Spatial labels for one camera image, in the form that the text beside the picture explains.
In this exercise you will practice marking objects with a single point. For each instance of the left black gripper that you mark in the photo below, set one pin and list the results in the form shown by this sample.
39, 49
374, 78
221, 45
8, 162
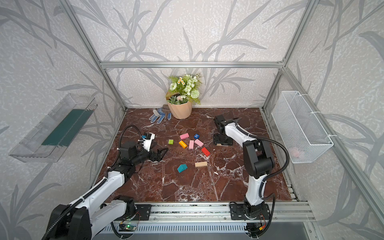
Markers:
153, 154

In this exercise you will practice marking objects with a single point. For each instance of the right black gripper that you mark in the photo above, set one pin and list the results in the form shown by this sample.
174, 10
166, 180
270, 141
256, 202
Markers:
222, 138

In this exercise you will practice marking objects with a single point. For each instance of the red rectangular block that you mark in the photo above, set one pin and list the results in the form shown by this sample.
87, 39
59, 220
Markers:
206, 152

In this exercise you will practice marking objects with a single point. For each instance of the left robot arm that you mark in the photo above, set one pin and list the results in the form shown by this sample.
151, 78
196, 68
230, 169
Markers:
86, 216

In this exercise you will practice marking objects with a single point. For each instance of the pink block right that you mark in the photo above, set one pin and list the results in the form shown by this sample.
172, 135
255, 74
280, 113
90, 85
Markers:
199, 143

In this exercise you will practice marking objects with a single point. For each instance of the orange rectangular block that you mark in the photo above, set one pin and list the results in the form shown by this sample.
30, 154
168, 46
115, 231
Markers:
183, 144

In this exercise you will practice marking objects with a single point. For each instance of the teal wedge block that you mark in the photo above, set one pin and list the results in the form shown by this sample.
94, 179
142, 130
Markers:
182, 168

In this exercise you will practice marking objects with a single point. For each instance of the pink block far left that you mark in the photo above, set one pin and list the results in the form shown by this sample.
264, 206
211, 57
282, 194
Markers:
184, 136

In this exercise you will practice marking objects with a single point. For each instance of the blue dotted work glove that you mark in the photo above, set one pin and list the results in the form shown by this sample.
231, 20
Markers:
159, 115

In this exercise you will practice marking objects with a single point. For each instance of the beige flower pot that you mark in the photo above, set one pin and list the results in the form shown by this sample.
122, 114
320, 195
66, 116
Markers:
182, 111

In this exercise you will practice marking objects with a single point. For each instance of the green artificial plant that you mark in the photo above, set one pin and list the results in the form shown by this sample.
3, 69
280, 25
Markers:
184, 89

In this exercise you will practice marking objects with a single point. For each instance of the pink object in basket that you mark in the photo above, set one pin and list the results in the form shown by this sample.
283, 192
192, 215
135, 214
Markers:
295, 152

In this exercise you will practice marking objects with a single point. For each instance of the left green circuit board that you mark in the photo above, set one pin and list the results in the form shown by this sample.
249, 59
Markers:
127, 227

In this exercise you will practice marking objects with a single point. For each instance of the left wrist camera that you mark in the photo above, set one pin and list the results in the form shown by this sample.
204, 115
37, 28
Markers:
148, 139

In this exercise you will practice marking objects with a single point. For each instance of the white wire basket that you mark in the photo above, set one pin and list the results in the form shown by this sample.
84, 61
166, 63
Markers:
299, 127

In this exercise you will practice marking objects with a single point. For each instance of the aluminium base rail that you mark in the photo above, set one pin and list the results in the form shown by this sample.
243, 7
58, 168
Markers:
215, 217

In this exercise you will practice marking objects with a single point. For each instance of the clear plastic wall shelf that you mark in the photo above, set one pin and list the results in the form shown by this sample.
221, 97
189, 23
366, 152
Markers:
48, 141

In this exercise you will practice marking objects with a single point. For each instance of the aluminium cage frame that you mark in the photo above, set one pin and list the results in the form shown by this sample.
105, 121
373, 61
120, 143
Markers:
370, 194

